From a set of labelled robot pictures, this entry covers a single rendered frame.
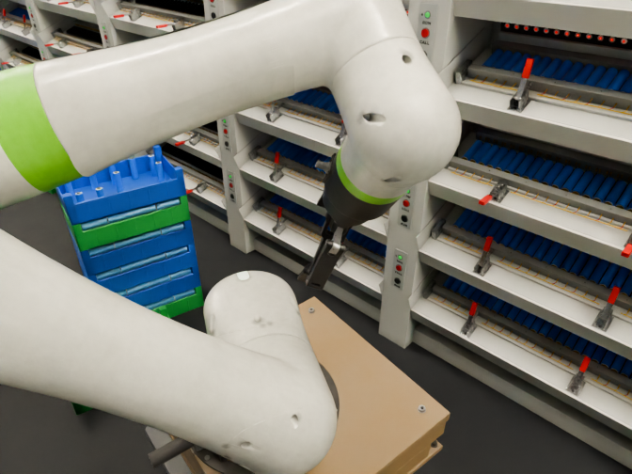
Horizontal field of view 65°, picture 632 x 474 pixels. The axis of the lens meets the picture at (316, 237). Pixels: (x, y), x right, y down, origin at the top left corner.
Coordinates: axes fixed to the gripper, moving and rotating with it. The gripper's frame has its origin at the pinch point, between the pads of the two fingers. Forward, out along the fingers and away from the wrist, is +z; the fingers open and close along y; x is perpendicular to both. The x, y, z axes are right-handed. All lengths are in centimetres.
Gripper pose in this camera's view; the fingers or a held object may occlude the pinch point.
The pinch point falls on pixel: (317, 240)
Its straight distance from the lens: 81.5
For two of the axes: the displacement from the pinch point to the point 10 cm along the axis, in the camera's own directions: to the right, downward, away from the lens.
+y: -2.3, 9.0, -3.8
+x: 9.4, 3.0, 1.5
